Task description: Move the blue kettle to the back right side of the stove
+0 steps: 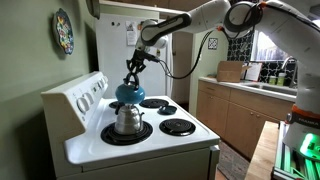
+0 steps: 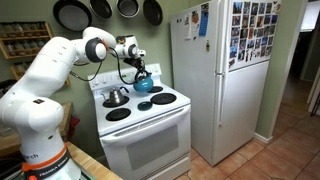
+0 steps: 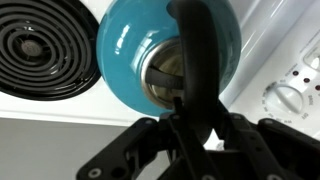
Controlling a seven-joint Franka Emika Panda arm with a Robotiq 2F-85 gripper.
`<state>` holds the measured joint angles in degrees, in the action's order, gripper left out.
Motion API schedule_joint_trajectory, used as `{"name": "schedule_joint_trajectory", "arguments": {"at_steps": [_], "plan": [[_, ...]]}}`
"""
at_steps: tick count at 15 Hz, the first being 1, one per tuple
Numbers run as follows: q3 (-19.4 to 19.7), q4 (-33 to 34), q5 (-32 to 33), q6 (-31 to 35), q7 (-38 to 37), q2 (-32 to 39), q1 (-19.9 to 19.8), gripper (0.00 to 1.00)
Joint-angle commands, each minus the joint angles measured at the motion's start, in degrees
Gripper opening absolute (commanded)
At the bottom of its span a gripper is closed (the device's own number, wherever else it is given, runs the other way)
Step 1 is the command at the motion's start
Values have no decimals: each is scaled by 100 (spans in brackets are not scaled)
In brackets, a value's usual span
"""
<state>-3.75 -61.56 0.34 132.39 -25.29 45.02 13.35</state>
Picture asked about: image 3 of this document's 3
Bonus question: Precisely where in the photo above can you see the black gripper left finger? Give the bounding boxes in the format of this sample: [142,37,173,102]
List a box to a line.
[76,97,218,180]

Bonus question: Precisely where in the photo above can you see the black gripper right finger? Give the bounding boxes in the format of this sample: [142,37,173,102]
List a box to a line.
[216,101,320,180]

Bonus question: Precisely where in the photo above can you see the blue kettle with black handle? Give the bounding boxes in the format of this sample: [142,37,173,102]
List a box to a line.
[95,0,243,144]

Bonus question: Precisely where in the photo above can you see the white stove knob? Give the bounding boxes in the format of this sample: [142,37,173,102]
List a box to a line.
[264,83,305,116]

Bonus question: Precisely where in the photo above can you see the white electric stove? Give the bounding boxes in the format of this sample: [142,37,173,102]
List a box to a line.
[0,0,320,151]

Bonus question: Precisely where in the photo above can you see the large black coil burner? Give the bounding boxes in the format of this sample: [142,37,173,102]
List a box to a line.
[0,0,102,102]

